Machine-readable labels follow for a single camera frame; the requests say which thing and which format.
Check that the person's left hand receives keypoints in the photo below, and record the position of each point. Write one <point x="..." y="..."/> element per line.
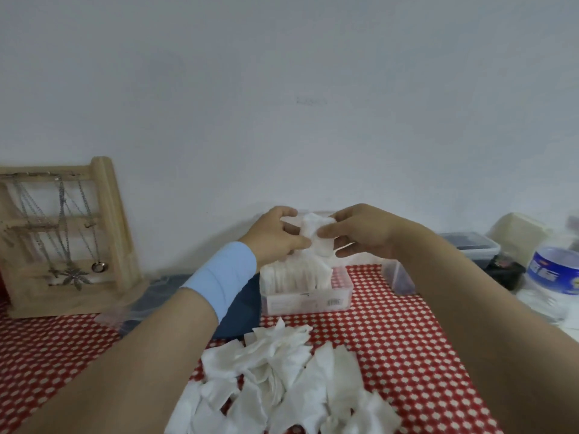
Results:
<point x="269" y="241"/>

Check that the person's right hand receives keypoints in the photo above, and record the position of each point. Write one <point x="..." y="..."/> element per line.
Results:
<point x="375" y="230"/>

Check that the white cloth square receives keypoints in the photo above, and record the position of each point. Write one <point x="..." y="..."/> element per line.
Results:
<point x="312" y="225"/>

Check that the clear cotton pad box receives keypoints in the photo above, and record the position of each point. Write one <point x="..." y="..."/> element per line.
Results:
<point x="307" y="302"/>

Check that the pile of white cotton pads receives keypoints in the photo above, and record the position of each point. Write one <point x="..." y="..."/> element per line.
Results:
<point x="280" y="379"/>

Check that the clear plastic bag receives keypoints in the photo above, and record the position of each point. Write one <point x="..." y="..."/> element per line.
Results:
<point x="135" y="307"/>

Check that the person's left forearm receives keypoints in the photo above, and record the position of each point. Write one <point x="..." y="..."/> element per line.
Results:
<point x="135" y="366"/>

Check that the person's right forearm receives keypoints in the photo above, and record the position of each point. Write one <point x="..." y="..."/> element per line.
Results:
<point x="488" y="320"/>

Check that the black tray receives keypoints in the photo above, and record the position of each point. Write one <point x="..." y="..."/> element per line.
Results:
<point x="506" y="273"/>

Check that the clear lidded plastic container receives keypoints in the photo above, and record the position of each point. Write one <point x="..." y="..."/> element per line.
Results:
<point x="400" y="280"/>

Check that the light blue wristband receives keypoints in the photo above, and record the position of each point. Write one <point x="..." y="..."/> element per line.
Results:
<point x="221" y="277"/>

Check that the dark blue pouch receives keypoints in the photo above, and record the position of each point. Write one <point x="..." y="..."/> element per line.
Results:
<point x="239" y="307"/>

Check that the clear container with black contents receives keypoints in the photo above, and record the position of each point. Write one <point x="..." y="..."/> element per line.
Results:
<point x="475" y="248"/>

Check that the red checkered tablecloth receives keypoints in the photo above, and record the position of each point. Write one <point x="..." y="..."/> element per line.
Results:
<point x="398" y="357"/>

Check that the beige plastic tub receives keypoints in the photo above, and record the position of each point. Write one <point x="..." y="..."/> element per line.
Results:
<point x="518" y="230"/>

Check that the wooden jewelry stand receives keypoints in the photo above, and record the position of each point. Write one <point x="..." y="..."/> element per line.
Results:
<point x="113" y="221"/>

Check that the clear plastic water bottle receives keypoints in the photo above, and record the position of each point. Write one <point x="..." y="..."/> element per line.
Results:
<point x="549" y="280"/>

